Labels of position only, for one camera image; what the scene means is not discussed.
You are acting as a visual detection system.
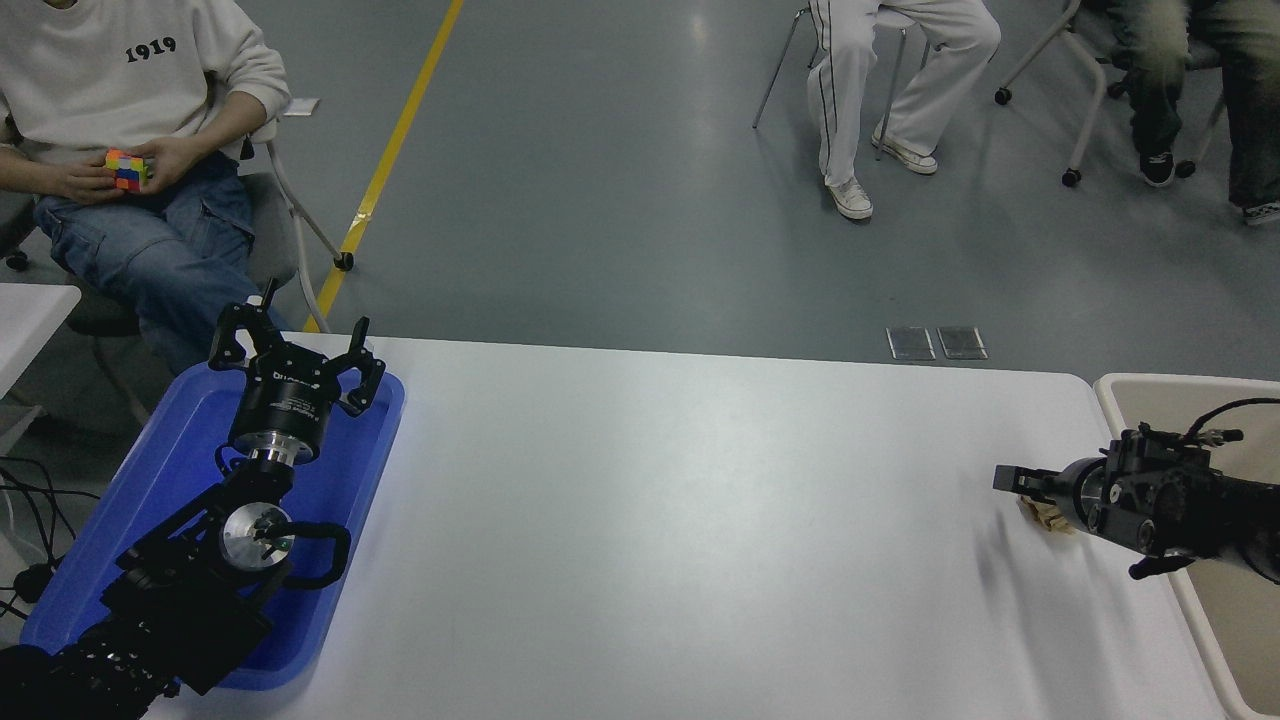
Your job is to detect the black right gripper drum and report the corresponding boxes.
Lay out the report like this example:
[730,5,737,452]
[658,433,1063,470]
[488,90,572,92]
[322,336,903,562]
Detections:
[1050,458,1087,527]

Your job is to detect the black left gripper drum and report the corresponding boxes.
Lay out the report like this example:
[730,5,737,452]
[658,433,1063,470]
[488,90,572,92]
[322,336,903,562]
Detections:
[230,350,347,457]

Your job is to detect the tan paper ball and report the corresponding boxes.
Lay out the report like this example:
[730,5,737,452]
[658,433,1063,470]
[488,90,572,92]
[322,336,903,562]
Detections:
[1017,496,1076,535]

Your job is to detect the colourful puzzle cube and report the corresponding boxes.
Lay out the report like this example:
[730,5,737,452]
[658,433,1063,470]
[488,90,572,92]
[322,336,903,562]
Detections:
[105,150,151,191]

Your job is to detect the person's left hand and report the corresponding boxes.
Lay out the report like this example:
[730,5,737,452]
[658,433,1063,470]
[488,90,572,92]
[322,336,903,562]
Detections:
[135,136,206,193]

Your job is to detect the person's right hand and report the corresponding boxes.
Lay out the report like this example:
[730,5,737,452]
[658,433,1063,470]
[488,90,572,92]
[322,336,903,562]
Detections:
[40,158,121,204]

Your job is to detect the grey wheeled office chair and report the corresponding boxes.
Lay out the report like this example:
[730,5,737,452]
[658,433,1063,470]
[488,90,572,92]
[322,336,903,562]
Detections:
[0,115,354,429]

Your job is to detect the blue plastic tray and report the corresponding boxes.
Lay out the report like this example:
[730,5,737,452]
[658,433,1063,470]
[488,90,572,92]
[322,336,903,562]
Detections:
[20,360,406,693]

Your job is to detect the large pale bin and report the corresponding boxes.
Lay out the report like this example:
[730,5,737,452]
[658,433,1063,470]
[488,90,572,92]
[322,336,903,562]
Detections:
[1093,373,1280,720]

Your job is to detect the white side table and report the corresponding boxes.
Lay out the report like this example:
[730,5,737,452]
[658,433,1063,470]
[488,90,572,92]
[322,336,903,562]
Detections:
[0,283,81,456]

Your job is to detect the yellow floor tape line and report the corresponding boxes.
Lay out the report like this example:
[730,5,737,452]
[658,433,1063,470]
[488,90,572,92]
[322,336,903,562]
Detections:
[302,0,466,334]

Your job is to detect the person holding puzzle cube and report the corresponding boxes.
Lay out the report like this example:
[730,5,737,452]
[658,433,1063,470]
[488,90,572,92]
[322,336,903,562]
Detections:
[0,0,293,376]

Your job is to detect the white-framed wheeled chair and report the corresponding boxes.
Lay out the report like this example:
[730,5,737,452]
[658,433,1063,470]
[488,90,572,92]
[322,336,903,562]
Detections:
[993,0,1226,188]

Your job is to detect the seated person, white shoes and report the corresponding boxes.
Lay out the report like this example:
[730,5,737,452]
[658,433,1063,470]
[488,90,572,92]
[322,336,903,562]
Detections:
[808,0,1001,221]

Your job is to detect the metal-legged chair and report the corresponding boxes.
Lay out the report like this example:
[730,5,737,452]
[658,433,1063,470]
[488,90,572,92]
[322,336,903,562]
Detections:
[752,0,936,161]

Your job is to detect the black cable tangle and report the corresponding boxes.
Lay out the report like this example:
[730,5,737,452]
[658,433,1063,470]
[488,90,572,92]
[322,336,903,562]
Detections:
[0,457,79,621]

